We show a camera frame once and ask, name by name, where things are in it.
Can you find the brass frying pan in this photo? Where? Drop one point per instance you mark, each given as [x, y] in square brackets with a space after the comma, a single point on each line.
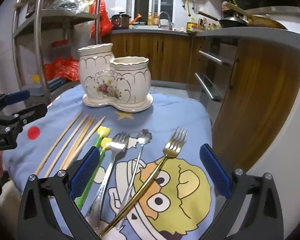
[265, 21]

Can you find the crumpled red plastic bag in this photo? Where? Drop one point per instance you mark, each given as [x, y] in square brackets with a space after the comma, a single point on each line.
[62, 70]

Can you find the red lidded plastic container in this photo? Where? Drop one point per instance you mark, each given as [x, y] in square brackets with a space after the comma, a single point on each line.
[61, 51]

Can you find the dark red pressure cooker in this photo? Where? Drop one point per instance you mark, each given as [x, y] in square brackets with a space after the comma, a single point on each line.
[120, 21]

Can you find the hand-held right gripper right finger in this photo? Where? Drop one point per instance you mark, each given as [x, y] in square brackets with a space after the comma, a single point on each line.
[215, 172]

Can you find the wooden lower kitchen cabinets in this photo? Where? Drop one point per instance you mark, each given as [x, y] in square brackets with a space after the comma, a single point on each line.
[260, 100]

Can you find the silver fork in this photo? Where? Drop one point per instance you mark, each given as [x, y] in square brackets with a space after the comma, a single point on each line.
[110, 170]

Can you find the row of yellow bottles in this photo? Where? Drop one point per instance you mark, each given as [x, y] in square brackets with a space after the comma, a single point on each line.
[153, 19]

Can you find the silver flower spoon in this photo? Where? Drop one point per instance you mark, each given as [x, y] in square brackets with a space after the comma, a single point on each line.
[144, 135]

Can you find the orange kitchen tool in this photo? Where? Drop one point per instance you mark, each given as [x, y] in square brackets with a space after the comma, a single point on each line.
[137, 18]

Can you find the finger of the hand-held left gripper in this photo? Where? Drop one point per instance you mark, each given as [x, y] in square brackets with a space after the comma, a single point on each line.
[31, 111]
[17, 97]

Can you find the blue cartoon printed blanket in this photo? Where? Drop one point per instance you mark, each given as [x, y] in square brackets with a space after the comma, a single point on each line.
[165, 120]

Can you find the black wok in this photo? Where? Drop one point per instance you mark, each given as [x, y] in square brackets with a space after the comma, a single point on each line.
[231, 23]

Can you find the hanging red plastic bag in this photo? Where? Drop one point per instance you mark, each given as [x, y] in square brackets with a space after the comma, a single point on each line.
[101, 17]

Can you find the yellow capped container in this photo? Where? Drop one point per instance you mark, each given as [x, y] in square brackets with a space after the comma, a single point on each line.
[35, 78]

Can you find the green yellow tulip utensil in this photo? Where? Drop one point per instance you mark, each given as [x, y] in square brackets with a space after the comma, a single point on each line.
[103, 131]
[92, 180]

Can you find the white floral ceramic utensil holder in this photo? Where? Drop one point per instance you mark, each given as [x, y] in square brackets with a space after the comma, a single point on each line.
[115, 85]

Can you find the wooden chopstick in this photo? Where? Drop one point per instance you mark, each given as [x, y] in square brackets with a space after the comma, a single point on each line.
[68, 143]
[92, 132]
[60, 142]
[80, 140]

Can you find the yellow oil bottle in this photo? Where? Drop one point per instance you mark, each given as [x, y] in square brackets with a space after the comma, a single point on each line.
[191, 25]

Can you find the chrome kitchen faucet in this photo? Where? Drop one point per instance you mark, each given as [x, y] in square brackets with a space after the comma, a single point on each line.
[168, 20]

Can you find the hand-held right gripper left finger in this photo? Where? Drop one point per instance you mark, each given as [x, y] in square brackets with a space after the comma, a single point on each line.
[86, 172]

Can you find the metal shelf rack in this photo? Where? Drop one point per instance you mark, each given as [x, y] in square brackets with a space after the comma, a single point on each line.
[41, 55]

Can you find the gold fork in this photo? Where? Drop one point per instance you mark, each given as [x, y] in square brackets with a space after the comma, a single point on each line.
[165, 158]

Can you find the clear plastic bag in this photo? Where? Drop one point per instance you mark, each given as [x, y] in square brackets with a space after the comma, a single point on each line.
[70, 2]

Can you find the grey kitchen countertop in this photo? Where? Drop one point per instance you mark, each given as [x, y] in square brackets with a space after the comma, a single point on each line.
[252, 36]

